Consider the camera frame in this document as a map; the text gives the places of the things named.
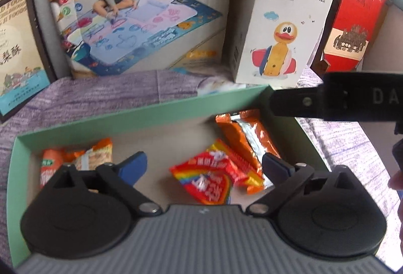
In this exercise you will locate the dark framed pastry box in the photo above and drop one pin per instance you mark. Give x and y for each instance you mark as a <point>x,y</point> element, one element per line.
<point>19,57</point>

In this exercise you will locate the red rainbow snack packet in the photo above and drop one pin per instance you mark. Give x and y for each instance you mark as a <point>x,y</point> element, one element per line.
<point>201,181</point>

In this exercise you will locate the orange noodle print snack packet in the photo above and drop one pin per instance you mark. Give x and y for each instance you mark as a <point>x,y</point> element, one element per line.
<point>94,153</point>

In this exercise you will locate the green cardboard box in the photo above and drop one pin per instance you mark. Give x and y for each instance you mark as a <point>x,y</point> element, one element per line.
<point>126,113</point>

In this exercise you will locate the red gift box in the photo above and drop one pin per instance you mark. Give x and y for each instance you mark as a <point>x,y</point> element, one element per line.
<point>355,9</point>

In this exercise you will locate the drawing mat toy box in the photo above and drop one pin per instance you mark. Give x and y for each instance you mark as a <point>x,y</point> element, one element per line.
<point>141,25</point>

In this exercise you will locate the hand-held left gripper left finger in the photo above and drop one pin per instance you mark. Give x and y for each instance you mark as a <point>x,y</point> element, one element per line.
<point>133,165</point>

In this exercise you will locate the person's right hand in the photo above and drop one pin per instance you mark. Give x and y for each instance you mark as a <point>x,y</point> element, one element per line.
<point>400,182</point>

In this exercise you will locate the white duck toy box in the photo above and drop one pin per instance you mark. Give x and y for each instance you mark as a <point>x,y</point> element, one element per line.
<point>283,25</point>

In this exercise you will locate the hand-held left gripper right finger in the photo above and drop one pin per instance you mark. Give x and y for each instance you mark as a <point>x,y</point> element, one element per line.
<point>275,167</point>

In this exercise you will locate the red yellow snack packet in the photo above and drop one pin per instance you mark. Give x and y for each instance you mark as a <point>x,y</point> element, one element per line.
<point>241,164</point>

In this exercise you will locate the orange silver snack packet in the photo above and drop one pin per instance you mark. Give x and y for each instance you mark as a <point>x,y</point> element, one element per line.
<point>242,132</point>

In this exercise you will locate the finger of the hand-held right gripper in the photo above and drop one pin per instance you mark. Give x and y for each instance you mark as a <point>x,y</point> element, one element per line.
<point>296,102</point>

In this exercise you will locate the orange green label snack packet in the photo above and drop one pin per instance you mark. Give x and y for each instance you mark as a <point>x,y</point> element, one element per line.
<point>50,167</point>

